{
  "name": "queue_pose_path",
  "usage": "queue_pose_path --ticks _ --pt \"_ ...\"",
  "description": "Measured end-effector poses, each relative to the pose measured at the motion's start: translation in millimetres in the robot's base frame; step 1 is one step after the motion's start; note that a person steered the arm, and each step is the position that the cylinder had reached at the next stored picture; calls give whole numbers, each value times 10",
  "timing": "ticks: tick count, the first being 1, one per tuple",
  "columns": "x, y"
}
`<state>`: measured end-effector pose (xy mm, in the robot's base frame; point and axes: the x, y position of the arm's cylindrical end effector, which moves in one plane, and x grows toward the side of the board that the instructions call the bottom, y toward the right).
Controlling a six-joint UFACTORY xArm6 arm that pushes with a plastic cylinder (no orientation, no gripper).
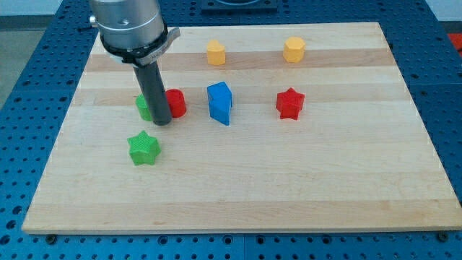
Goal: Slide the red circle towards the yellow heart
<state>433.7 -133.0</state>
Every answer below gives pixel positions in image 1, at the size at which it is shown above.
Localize wooden board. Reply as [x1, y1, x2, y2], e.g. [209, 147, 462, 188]
[22, 22, 461, 235]

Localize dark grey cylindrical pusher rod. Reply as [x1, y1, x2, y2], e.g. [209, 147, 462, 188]
[134, 61, 172, 126]

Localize red star block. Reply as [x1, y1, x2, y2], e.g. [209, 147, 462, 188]
[276, 87, 305, 120]

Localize red circle block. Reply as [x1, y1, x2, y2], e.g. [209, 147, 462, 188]
[166, 89, 187, 118]

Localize blue angular block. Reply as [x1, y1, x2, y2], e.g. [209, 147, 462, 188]
[206, 82, 232, 126]

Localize green star block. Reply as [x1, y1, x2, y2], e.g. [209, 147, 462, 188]
[127, 131, 161, 165]

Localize yellow heart block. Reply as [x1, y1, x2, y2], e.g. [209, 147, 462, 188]
[206, 39, 226, 66]

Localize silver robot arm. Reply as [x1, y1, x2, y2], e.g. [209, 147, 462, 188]
[89, 0, 180, 126]

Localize green circle block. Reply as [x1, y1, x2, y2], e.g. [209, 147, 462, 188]
[135, 94, 152, 121]

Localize yellow hexagon block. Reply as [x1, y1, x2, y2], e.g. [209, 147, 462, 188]
[283, 36, 306, 63]

